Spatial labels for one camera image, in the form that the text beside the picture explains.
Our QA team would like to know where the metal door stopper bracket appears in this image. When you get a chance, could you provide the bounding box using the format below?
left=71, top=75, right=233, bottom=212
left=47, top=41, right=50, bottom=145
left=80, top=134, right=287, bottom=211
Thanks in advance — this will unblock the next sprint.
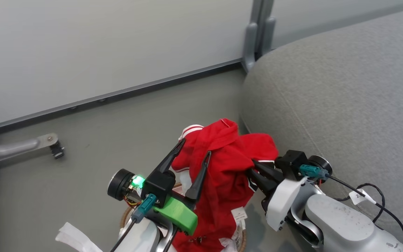
left=0, top=122, right=59, bottom=165

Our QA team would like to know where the white cloth strip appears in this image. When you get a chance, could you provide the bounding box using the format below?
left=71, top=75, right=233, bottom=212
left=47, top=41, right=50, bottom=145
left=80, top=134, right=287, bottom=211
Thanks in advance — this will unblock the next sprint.
left=55, top=222, right=103, bottom=252

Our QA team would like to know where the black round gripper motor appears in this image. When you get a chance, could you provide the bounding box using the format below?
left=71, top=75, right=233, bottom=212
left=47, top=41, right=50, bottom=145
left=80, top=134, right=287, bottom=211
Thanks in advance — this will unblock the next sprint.
left=107, top=169, right=145, bottom=202
left=307, top=155, right=333, bottom=181

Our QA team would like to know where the red jersey with white trim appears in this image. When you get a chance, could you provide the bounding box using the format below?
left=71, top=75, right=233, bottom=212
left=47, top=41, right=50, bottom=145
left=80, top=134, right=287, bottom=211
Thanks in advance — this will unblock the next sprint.
left=169, top=118, right=279, bottom=252

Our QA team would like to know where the black round left gripper motor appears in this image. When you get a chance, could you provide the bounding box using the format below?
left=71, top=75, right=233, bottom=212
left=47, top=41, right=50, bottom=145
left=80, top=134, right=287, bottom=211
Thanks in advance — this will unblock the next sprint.
left=107, top=169, right=145, bottom=202

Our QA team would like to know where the grey fabric sofa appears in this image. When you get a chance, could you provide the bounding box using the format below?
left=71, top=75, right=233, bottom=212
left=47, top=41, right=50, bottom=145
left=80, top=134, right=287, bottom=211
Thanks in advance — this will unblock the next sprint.
left=239, top=5, right=403, bottom=245

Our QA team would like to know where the black caster wheel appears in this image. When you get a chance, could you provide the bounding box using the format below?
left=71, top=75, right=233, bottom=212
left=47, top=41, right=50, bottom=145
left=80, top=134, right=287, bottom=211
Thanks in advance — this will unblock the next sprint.
left=50, top=139, right=65, bottom=160

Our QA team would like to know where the black round right gripper motor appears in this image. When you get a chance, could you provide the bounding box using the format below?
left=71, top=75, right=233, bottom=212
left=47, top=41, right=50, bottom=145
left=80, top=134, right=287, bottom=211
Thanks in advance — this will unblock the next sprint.
left=307, top=155, right=333, bottom=181

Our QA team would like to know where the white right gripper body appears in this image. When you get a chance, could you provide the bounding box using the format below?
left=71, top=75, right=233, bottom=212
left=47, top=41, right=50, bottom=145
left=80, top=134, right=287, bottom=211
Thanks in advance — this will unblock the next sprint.
left=265, top=176, right=310, bottom=232

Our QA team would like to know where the white cable label tag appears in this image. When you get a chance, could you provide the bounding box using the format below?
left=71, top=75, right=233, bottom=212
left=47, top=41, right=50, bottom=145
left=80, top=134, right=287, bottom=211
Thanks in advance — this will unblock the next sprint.
left=348, top=189, right=377, bottom=206

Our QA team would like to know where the black cable with teal plug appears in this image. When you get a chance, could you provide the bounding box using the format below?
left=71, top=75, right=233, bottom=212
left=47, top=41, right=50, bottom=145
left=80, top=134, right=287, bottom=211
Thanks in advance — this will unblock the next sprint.
left=299, top=164, right=403, bottom=246
left=110, top=194, right=157, bottom=252

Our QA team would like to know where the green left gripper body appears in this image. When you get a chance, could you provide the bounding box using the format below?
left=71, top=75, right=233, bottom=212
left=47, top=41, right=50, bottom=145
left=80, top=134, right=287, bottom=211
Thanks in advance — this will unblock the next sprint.
left=152, top=195, right=199, bottom=236

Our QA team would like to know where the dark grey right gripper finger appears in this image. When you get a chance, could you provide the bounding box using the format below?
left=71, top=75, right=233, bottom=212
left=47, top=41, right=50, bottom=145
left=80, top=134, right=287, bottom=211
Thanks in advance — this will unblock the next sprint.
left=252, top=158, right=285, bottom=180
left=246, top=169, right=278, bottom=197

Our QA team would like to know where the grey metal partition post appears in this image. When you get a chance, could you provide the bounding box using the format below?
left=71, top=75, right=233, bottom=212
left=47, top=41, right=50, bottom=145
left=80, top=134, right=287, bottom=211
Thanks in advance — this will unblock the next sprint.
left=242, top=0, right=276, bottom=73

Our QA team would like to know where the brown wicker laundry basket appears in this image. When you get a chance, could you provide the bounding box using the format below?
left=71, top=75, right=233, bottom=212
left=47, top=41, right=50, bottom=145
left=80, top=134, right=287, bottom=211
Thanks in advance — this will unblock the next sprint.
left=120, top=181, right=248, bottom=252

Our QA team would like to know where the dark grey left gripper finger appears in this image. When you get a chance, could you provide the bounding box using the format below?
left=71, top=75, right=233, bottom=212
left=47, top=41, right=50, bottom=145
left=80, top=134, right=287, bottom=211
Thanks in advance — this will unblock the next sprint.
left=185, top=150, right=212, bottom=201
left=155, top=139, right=186, bottom=174

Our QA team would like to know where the dark grey partition base rail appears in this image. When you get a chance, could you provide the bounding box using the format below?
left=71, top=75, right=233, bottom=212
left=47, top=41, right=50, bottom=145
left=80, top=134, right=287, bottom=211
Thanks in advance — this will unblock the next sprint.
left=0, top=58, right=245, bottom=136

